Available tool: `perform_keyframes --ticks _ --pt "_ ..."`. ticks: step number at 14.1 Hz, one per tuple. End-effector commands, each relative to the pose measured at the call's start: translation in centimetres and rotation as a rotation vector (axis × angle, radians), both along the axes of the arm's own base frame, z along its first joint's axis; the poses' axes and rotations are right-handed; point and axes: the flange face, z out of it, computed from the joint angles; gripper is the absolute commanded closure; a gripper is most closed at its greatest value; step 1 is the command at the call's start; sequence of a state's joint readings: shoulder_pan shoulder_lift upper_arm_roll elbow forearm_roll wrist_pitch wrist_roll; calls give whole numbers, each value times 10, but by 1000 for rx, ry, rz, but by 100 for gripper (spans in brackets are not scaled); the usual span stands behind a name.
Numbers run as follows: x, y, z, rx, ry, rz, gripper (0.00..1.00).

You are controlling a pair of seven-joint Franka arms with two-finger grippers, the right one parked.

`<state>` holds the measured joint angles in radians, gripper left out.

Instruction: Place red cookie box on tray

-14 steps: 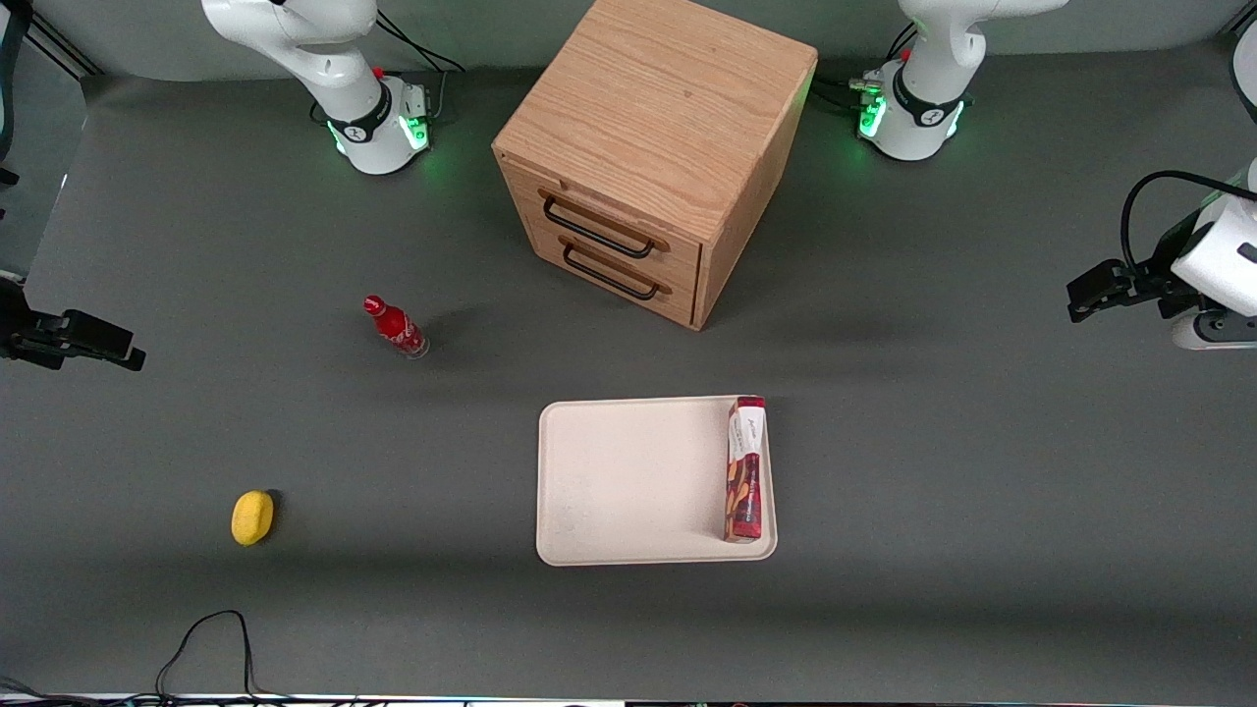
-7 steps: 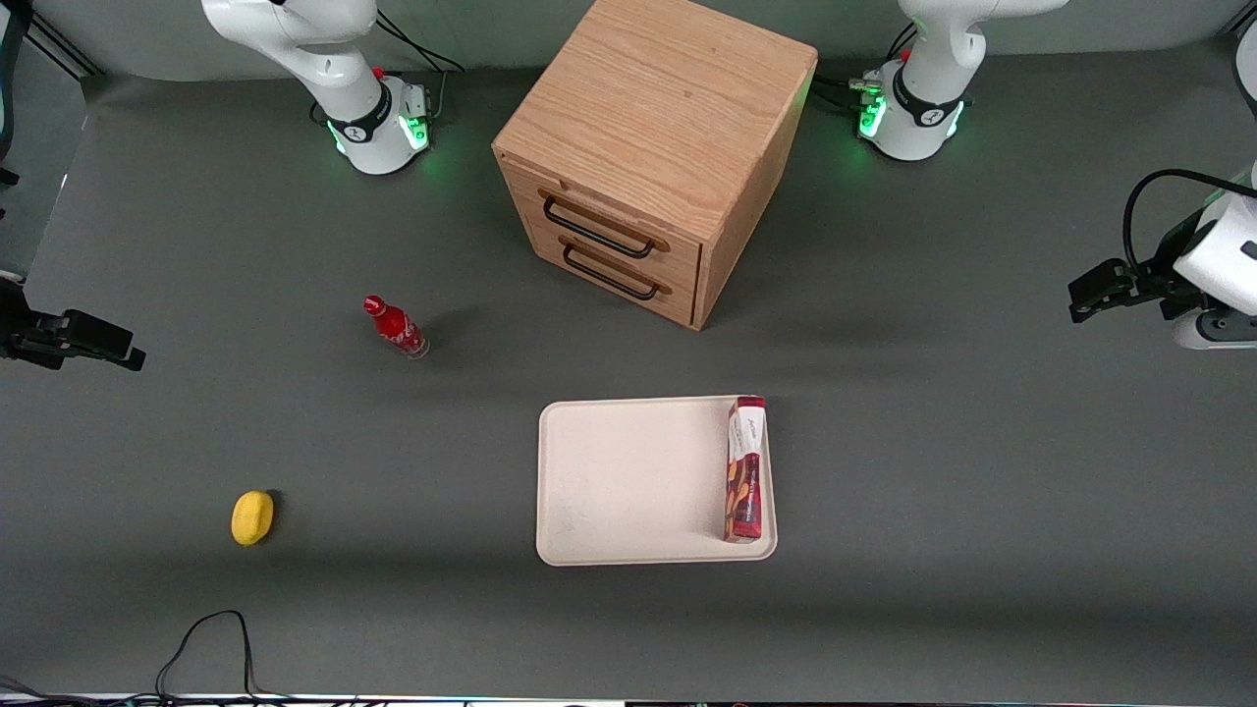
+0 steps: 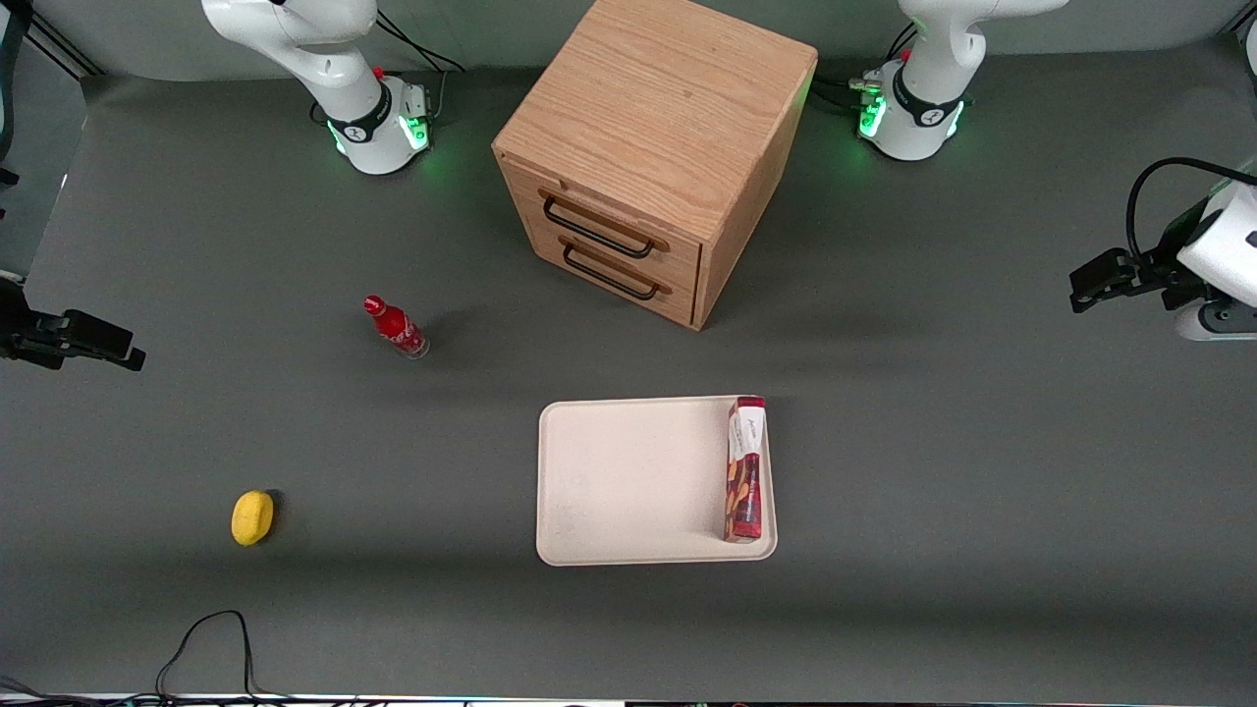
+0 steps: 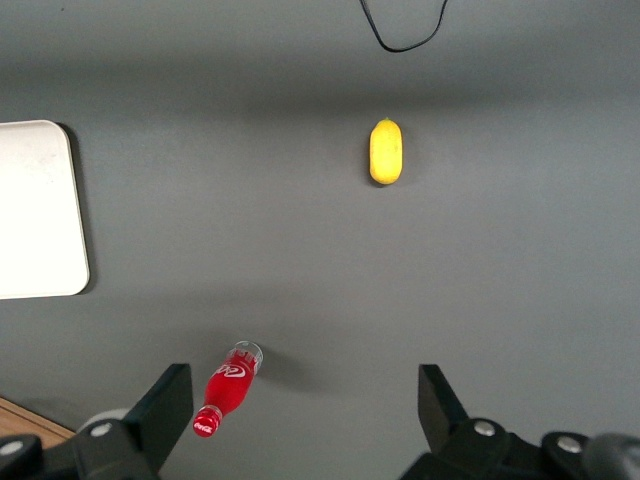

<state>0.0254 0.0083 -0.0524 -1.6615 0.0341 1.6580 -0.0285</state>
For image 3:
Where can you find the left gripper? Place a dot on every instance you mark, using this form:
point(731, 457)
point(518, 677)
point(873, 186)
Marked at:
point(1162, 267)

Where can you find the red cola bottle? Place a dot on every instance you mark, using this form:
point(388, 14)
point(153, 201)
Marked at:
point(395, 326)

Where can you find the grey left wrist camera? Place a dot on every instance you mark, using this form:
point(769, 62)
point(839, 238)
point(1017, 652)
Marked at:
point(1223, 322)

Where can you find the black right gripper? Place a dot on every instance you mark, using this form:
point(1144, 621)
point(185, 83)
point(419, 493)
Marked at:
point(22, 332)

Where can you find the white rectangular tray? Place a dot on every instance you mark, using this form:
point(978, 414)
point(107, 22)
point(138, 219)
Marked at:
point(638, 481)

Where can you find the yellow lemon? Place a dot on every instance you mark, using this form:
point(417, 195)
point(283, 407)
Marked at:
point(252, 517)

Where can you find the wooden drawer cabinet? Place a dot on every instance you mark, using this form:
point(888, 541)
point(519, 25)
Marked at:
point(658, 98)

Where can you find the red cookie box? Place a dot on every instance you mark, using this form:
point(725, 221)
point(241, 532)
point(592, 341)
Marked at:
point(744, 471)

